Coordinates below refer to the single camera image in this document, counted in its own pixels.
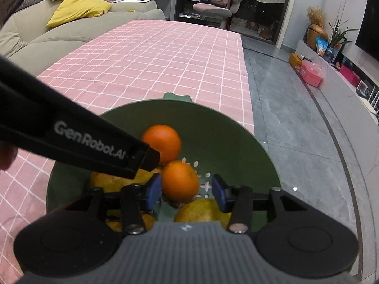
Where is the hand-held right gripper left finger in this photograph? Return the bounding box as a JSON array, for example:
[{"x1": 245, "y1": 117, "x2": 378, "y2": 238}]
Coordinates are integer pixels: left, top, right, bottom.
[{"x1": 63, "y1": 173, "x2": 162, "y2": 234}]

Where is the white tv cabinet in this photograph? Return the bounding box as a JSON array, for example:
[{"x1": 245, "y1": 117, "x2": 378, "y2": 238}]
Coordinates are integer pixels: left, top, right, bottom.
[{"x1": 296, "y1": 40, "x2": 379, "y2": 125}]

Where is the small white frame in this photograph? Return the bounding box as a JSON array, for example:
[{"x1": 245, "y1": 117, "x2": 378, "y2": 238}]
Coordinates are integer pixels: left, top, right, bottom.
[{"x1": 357, "y1": 80, "x2": 374, "y2": 95}]

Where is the pink checkered tablecloth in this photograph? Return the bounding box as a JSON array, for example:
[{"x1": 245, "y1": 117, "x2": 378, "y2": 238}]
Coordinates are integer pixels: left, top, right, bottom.
[{"x1": 0, "y1": 20, "x2": 256, "y2": 277}]

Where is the person's left hand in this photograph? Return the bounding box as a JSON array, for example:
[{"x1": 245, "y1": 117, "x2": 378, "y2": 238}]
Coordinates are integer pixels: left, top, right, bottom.
[{"x1": 0, "y1": 144, "x2": 19, "y2": 171}]

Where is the pink box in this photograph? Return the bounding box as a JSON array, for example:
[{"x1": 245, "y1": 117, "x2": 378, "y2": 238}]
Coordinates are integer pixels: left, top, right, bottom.
[{"x1": 300, "y1": 60, "x2": 323, "y2": 88}]

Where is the magenta box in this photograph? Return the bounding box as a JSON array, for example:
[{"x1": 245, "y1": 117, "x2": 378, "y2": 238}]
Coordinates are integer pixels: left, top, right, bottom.
[{"x1": 340, "y1": 65, "x2": 361, "y2": 87}]

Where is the orange box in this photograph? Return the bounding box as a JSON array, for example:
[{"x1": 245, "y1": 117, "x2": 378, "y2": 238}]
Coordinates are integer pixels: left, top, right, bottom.
[{"x1": 289, "y1": 53, "x2": 304, "y2": 70}]

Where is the dried flower bunch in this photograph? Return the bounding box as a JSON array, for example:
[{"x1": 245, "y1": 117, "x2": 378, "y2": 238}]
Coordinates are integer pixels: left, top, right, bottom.
[{"x1": 306, "y1": 6, "x2": 326, "y2": 26}]

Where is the orange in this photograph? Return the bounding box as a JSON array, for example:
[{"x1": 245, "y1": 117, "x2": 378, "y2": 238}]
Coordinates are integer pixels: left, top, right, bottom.
[
  {"x1": 162, "y1": 160, "x2": 200, "y2": 203},
  {"x1": 140, "y1": 125, "x2": 182, "y2": 165},
  {"x1": 106, "y1": 213, "x2": 156, "y2": 233}
]

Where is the beige sofa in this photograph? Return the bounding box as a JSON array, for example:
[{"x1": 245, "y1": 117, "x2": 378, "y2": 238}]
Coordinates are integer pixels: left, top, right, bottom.
[{"x1": 0, "y1": 0, "x2": 166, "y2": 70}]

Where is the blue snack bag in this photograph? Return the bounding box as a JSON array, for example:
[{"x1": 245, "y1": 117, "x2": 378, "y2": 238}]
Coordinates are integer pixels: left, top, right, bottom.
[{"x1": 316, "y1": 37, "x2": 329, "y2": 55}]

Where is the large yellow-green apple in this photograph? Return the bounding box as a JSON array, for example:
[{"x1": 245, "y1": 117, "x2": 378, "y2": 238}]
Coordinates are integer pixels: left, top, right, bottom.
[
  {"x1": 174, "y1": 199, "x2": 233, "y2": 223},
  {"x1": 89, "y1": 169, "x2": 163, "y2": 193}
]

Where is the golden vase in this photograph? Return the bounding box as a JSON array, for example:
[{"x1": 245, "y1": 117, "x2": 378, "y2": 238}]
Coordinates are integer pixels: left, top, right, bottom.
[{"x1": 306, "y1": 24, "x2": 329, "y2": 48}]

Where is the yellow pillow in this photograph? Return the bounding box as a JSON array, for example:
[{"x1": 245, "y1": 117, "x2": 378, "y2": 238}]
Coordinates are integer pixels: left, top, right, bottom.
[{"x1": 46, "y1": 0, "x2": 113, "y2": 28}]

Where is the green plastic colander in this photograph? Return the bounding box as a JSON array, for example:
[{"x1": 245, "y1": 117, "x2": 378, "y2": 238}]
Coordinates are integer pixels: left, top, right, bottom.
[{"x1": 46, "y1": 92, "x2": 282, "y2": 234}]

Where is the black shelf unit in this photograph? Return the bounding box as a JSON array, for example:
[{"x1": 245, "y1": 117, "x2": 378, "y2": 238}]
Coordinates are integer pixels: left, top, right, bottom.
[{"x1": 175, "y1": 0, "x2": 234, "y2": 26}]

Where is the black television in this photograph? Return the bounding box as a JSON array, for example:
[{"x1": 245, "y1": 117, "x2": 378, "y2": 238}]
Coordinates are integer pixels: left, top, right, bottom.
[{"x1": 355, "y1": 0, "x2": 379, "y2": 62}]

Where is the beige sofa cushion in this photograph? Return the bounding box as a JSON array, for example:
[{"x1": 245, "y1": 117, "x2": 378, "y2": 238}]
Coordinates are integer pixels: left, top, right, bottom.
[{"x1": 0, "y1": 31, "x2": 29, "y2": 60}]

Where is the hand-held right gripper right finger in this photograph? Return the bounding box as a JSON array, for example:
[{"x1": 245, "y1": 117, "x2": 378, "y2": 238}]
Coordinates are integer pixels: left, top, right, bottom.
[{"x1": 212, "y1": 174, "x2": 311, "y2": 234}]

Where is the green potted plant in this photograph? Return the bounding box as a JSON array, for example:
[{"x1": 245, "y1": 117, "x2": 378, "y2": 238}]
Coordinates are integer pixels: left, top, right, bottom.
[{"x1": 329, "y1": 19, "x2": 359, "y2": 48}]

